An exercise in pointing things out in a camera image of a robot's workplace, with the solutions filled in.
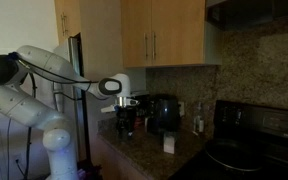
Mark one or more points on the wooden cabinet above refrigerator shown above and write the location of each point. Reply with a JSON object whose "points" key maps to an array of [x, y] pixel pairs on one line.
{"points": [[68, 18]]}

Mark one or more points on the white wall outlet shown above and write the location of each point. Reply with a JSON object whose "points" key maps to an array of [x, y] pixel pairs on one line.
{"points": [[181, 108]]}

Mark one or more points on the black range hood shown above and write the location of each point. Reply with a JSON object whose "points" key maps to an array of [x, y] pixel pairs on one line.
{"points": [[242, 14]]}

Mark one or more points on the red container on counter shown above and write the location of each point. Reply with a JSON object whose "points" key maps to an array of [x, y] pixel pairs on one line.
{"points": [[138, 121]]}

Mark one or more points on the dark frying pan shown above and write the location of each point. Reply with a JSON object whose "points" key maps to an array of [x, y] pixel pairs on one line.
{"points": [[234, 155]]}

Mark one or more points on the wooden upper cabinet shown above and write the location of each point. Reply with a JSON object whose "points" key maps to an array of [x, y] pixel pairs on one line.
{"points": [[163, 33]]}

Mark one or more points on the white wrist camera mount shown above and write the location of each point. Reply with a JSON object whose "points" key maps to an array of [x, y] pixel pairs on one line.
{"points": [[122, 102]]}

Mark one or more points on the black kitchen stove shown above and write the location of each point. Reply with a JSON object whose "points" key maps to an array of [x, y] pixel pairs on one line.
{"points": [[263, 128]]}

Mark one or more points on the black coffee maker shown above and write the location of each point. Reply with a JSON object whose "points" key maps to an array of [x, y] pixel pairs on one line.
{"points": [[164, 114]]}

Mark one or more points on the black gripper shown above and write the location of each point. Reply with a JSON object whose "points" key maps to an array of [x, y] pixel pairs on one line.
{"points": [[125, 121]]}

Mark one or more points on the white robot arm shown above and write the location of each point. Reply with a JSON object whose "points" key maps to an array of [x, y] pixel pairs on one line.
{"points": [[57, 129]]}

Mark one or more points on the stainless steel refrigerator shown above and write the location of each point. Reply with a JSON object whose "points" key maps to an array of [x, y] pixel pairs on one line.
{"points": [[72, 101]]}

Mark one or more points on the small bottle by backsplash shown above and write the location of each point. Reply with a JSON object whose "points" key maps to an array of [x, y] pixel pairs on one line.
{"points": [[198, 119]]}

